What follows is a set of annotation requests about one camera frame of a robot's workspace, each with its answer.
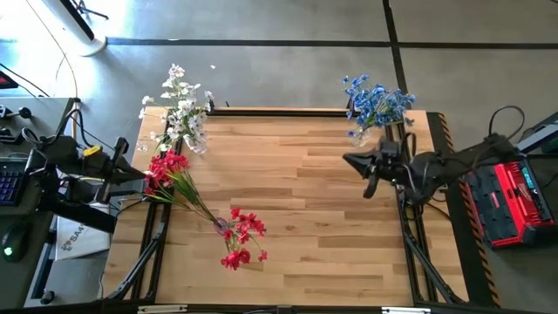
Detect silver metal bracket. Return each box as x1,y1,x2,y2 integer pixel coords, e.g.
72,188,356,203
381,306,432,314
137,304,188,314

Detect black base plate hazard stripe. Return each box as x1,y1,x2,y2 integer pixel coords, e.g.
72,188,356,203
426,111,502,309

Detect black computer mouse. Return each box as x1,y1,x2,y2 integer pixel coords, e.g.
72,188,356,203
0,222,30,263

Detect blue artificial flower bunch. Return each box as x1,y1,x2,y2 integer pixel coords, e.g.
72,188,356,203
374,86,417,127
342,72,384,132

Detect black floor tape strip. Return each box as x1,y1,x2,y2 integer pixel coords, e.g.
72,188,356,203
382,0,409,95
106,38,558,50

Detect white base black pole stand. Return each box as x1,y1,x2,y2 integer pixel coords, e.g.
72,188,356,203
51,0,108,58

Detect red black tool case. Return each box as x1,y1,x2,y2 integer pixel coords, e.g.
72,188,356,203
463,150,558,250

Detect black elbow cable loop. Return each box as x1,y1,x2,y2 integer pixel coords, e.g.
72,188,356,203
487,104,527,145

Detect black backlit keyboard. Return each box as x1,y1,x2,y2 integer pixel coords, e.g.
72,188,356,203
0,157,27,207

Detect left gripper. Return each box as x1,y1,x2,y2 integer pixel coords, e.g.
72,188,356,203
82,137,147,204

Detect black table edge rail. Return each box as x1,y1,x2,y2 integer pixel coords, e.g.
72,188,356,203
0,299,558,314
208,107,352,118

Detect black table frame rails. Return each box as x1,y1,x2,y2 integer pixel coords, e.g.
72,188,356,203
104,141,184,303
386,130,466,305

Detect red lit black device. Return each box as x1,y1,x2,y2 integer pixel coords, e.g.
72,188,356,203
0,71,19,91

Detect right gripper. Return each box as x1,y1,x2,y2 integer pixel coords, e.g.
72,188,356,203
342,137,413,200

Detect grey desk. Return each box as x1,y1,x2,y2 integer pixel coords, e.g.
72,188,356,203
0,96,76,311

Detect thin black tripod legs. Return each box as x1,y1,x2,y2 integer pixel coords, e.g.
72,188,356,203
69,0,111,21

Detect grey blue box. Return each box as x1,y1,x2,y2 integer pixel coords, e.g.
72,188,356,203
516,112,558,154

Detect black desk gadget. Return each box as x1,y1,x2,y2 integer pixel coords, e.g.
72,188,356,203
0,125,40,147

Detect black joystick handle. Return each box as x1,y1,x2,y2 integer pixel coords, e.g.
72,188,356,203
0,104,33,121

